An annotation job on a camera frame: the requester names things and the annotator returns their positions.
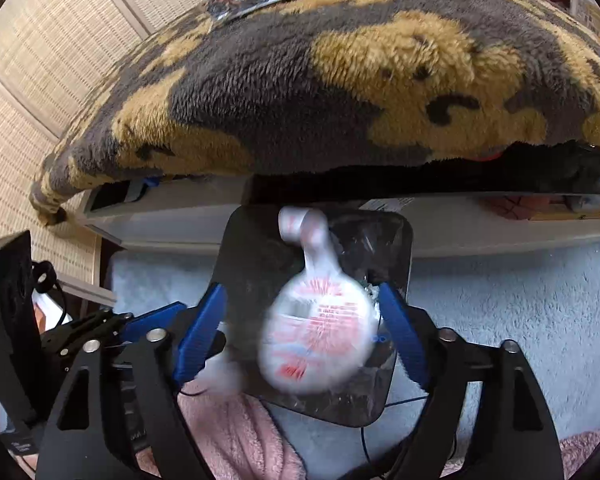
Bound woven folding screen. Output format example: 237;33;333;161
0;0;216;306

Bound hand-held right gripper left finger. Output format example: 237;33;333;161
35;282;228;480

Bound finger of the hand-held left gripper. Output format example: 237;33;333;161
42;302;187;361

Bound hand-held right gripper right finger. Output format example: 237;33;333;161
377;282;566;480

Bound pink fluffy cloth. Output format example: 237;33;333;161
130;377;306;480
560;430;600;480

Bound bear print fleece blanket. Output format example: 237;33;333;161
29;0;600;226

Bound white fluffy rug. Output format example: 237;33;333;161
105;240;600;480

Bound black trash bin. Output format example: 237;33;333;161
212;205;415;428

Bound white red-print plastic wrapper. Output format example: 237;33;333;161
257;206;381;396

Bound black cable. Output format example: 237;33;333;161
357;394;431;463

